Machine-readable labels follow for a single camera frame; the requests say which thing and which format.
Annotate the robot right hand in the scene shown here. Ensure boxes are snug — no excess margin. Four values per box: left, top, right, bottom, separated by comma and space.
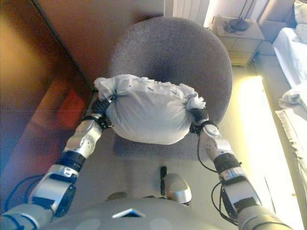
189, 107, 212, 127

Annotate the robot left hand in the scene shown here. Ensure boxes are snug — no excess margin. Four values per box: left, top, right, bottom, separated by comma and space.
90, 95, 118, 120

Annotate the white cushion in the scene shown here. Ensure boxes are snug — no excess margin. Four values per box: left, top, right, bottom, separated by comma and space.
94, 74, 207, 146

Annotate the grey fabric armchair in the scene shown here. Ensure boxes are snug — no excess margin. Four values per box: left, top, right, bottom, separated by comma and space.
109, 16, 233, 161

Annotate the silver robot right leg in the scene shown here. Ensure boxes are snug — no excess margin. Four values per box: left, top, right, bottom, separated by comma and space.
159, 165, 192, 207

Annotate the beige nightstand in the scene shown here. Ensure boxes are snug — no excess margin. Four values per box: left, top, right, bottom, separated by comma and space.
211, 14, 266, 66

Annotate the white crumpled duvet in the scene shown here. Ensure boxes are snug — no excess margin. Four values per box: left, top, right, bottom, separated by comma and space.
278, 85, 307, 115

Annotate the dark table lamp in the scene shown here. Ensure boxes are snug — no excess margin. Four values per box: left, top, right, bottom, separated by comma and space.
224, 0, 250, 34

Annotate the white ribbed radiator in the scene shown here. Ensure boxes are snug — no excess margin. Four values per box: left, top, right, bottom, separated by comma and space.
172, 0, 205, 24

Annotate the grey robot torso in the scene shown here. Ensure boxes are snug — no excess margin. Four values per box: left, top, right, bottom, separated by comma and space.
40, 197, 240, 230

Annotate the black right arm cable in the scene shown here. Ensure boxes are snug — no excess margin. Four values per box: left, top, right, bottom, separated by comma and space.
196, 133, 238, 225

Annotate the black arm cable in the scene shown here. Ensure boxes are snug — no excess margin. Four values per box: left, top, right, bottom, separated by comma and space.
196, 133, 238, 225
3, 174, 44, 212

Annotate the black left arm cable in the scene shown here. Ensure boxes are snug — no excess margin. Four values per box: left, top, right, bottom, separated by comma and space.
3, 174, 44, 212

